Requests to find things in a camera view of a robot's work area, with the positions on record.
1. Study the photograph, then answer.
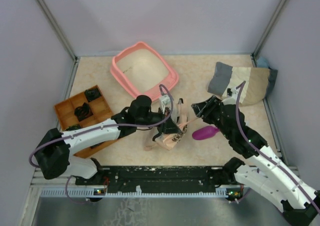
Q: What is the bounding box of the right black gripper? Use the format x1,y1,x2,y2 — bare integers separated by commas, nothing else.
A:
191,95,233,140

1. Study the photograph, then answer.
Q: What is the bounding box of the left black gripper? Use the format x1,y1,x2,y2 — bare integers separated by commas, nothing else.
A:
136,106,182,135

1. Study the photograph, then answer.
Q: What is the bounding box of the beige cat litter bag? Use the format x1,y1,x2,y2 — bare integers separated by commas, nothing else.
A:
143,98,198,151

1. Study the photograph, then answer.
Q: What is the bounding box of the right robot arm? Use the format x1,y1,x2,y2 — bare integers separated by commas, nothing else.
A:
191,96,320,226

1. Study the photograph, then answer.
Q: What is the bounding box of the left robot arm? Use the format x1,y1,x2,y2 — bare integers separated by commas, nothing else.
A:
30,94,183,185

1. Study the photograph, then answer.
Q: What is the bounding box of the pink litter box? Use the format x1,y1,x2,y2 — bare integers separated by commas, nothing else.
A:
110,41,179,102

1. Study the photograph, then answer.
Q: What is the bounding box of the purple plastic scoop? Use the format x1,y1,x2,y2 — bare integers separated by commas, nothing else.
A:
192,125,220,141

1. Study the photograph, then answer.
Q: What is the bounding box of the grey beige folded cloth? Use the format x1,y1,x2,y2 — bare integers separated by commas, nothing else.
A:
206,61,279,107

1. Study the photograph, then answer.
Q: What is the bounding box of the blue cloth in corner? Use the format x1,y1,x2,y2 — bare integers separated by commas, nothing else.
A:
256,56,271,69

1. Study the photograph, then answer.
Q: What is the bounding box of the orange compartment tray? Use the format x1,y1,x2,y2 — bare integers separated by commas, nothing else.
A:
54,84,121,159

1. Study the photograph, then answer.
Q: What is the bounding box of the black part in tray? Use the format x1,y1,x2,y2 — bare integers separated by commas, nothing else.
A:
84,87,102,102

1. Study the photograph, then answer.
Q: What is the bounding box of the black part front tray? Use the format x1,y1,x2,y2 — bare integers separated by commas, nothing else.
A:
65,124,82,131

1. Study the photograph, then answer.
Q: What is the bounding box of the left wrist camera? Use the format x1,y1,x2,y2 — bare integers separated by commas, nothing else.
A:
158,94,171,112

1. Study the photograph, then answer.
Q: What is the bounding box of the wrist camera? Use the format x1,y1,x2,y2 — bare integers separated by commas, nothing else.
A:
158,94,171,112
226,87,239,102

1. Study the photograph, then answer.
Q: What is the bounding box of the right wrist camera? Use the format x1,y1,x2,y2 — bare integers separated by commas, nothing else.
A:
226,87,239,102

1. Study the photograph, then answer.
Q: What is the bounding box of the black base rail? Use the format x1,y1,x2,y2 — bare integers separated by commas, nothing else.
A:
75,166,244,199

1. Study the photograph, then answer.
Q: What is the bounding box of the black ring in tray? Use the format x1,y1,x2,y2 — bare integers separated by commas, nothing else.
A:
74,103,95,121

